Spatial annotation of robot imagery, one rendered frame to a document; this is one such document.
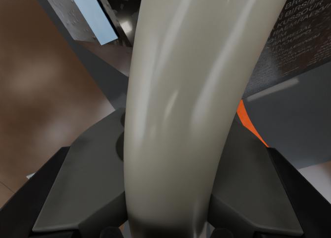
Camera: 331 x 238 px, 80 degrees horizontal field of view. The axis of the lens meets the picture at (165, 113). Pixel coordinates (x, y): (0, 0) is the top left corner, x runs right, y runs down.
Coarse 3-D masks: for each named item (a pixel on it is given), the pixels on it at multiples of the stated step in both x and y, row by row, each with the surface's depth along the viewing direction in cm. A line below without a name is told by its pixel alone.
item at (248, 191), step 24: (240, 144) 9; (264, 144) 9; (240, 168) 8; (264, 168) 8; (216, 192) 7; (240, 192) 7; (264, 192) 7; (216, 216) 7; (240, 216) 6; (264, 216) 6; (288, 216) 6
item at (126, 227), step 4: (124, 224) 91; (128, 224) 90; (208, 224) 74; (124, 228) 89; (128, 228) 88; (208, 228) 72; (212, 228) 75; (124, 232) 87; (128, 232) 86; (208, 232) 71; (124, 236) 86; (128, 236) 85; (208, 236) 70
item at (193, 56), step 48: (144, 0) 4; (192, 0) 3; (240, 0) 3; (144, 48) 4; (192, 48) 4; (240, 48) 4; (144, 96) 4; (192, 96) 4; (240, 96) 5; (144, 144) 5; (192, 144) 4; (144, 192) 5; (192, 192) 5
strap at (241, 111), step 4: (240, 104) 106; (240, 108) 107; (244, 108) 107; (240, 112) 109; (244, 112) 108; (240, 116) 110; (244, 116) 110; (244, 120) 111; (248, 120) 111; (244, 124) 112; (248, 124) 112; (252, 124) 112; (248, 128) 114; (252, 128) 113; (252, 132) 115; (256, 132) 115; (260, 136) 116
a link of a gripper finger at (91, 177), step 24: (120, 120) 11; (72, 144) 9; (96, 144) 9; (120, 144) 10; (72, 168) 8; (96, 168) 8; (120, 168) 8; (72, 192) 7; (96, 192) 7; (120, 192) 7; (48, 216) 6; (72, 216) 6; (96, 216) 6; (120, 216) 7
